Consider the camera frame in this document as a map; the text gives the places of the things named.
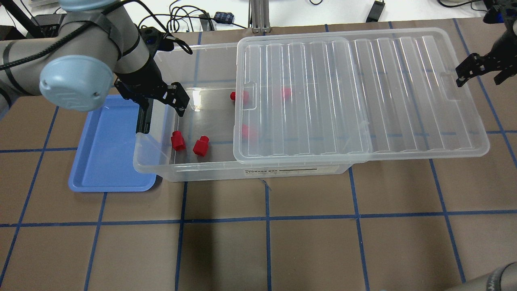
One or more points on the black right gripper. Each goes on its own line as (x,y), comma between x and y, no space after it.
(506,45)

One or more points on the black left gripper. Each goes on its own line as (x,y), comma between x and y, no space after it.
(142,79)

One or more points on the clear plastic box lid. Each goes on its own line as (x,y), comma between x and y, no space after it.
(352,97)

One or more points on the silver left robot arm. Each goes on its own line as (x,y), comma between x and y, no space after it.
(97,46)

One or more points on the clear plastic storage box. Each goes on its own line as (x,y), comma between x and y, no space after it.
(209,77)

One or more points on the blue plastic tray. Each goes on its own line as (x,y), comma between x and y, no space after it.
(104,157)

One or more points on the small blue device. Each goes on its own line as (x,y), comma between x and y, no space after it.
(224,17)

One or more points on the black power adapter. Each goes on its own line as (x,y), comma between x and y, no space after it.
(375,11)

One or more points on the black box latch handle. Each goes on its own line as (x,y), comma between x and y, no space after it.
(144,119)

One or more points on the aluminium frame post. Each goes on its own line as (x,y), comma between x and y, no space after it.
(259,19)

